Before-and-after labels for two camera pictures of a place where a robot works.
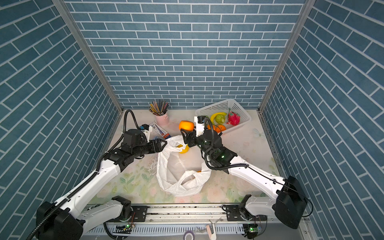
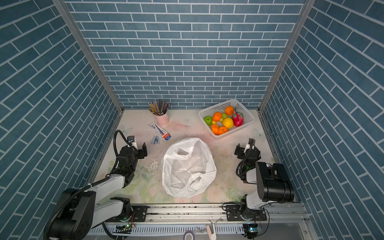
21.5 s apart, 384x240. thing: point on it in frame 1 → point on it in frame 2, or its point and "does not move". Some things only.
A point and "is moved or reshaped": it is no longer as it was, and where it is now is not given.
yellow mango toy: (186, 148) → (228, 122)
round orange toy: (222, 127) does not move
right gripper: (191, 136) → (241, 150)
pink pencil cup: (162, 120) does not move
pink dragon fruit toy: (233, 118) is moved or reshaped
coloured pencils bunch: (159, 108) does not move
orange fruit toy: (187, 125) → (229, 110)
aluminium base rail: (191, 222) does not move
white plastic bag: (181, 174) is moved or reshaped
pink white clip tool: (211, 231) does not move
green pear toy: (220, 119) is moved or reshaped
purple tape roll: (189, 232) does not move
